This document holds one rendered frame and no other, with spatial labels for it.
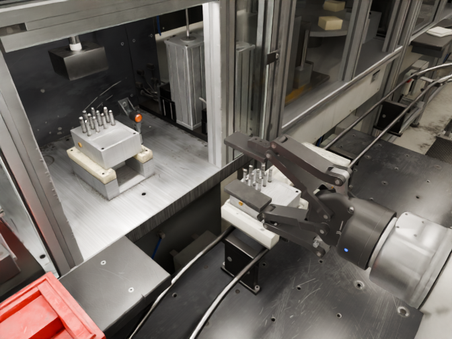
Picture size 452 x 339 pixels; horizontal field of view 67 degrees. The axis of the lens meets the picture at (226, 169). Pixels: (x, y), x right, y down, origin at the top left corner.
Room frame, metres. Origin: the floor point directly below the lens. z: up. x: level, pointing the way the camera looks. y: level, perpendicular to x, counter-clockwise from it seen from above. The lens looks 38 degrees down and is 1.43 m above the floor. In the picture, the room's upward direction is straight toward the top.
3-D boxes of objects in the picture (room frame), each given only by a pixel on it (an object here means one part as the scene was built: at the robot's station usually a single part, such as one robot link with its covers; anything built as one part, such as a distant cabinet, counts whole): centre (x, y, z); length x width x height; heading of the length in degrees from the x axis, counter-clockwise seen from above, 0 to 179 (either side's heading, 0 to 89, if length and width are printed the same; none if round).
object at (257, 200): (0.39, -0.03, 1.08); 0.07 x 0.03 x 0.01; 48
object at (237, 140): (0.39, -0.03, 1.17); 0.07 x 0.03 x 0.01; 48
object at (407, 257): (0.24, -0.20, 1.12); 0.09 x 0.06 x 0.09; 138
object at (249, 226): (0.66, -0.16, 0.84); 0.36 x 0.14 x 0.10; 138
